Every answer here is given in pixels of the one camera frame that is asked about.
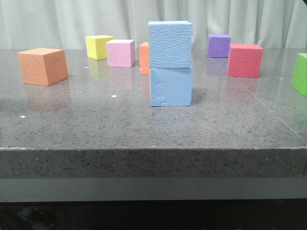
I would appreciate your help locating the smooth light blue foam cube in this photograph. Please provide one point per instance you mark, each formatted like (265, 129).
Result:
(171, 87)

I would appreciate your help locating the textured light blue foam cube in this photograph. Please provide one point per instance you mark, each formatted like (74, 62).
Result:
(170, 44)

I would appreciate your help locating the small orange foam cube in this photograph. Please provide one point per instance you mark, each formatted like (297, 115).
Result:
(144, 58)

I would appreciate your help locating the pink foam cube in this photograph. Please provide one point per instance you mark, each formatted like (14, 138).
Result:
(120, 53)

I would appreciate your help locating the yellow foam cube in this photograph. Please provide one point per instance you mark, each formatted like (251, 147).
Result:
(96, 46)

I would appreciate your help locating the purple foam cube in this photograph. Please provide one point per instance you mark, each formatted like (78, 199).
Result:
(218, 45)

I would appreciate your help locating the right red foam cube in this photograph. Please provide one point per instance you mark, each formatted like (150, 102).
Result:
(244, 60)

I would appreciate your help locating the large orange foam cube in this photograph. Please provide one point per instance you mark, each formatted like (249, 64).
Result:
(43, 66)

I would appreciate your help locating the green foam cube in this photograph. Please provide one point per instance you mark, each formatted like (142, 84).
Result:
(299, 81)

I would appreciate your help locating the grey curtain backdrop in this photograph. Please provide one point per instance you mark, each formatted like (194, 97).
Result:
(26, 24)

